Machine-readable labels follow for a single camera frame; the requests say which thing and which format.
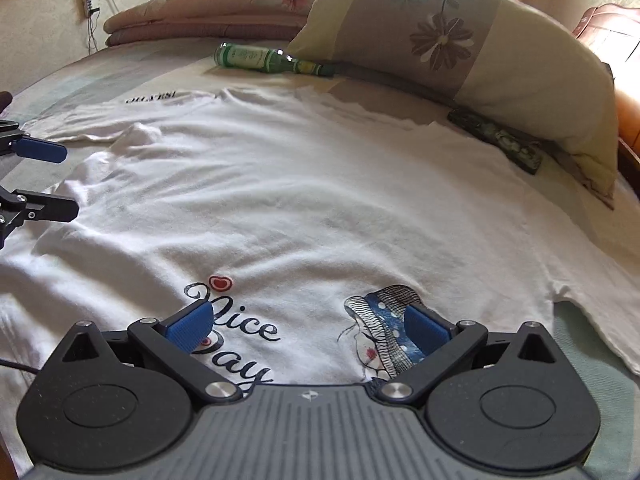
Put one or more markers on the pink floral folded quilt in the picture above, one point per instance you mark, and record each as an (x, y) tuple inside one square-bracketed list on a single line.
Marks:
[(215, 10)]

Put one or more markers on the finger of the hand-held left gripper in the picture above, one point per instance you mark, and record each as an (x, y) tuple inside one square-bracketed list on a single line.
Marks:
[(42, 151), (50, 209)]

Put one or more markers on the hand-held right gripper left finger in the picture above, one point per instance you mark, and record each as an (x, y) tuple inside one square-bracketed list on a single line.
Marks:
[(190, 327)]

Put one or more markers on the black remote control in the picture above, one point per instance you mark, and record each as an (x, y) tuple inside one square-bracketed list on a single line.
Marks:
[(500, 140)]

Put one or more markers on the power strip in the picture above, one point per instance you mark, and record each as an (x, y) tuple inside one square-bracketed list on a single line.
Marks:
[(86, 4)]

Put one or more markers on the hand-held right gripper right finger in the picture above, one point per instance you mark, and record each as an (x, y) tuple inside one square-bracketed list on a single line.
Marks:
[(425, 330)]

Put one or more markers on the white printed shirt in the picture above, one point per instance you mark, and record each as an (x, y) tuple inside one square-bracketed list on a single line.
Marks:
[(300, 200)]

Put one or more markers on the green glass bottle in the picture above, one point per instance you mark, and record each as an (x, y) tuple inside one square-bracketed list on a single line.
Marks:
[(250, 57)]

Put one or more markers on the wooden headboard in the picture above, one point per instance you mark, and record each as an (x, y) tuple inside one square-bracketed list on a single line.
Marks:
[(625, 85)]

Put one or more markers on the floral pillow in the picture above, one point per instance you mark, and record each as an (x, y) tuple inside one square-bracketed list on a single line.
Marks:
[(475, 50)]

